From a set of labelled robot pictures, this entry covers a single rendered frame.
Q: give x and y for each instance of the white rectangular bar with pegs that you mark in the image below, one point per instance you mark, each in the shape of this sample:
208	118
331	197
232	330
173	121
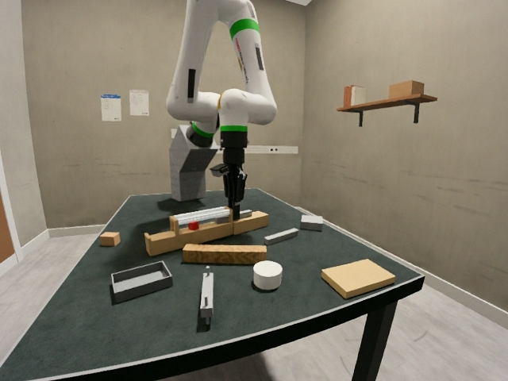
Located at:
207	296

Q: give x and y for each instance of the tan flat rectangular board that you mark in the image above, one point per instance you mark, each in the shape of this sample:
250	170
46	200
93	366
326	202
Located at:
357	278

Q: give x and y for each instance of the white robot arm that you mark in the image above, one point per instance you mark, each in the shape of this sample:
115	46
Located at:
235	108

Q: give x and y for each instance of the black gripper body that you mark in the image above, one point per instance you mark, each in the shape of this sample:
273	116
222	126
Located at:
235	157

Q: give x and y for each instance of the white cylinder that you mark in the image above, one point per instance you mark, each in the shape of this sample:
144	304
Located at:
267	275

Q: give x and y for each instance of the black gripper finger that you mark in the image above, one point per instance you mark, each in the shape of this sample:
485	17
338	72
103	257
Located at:
238	192
228	185

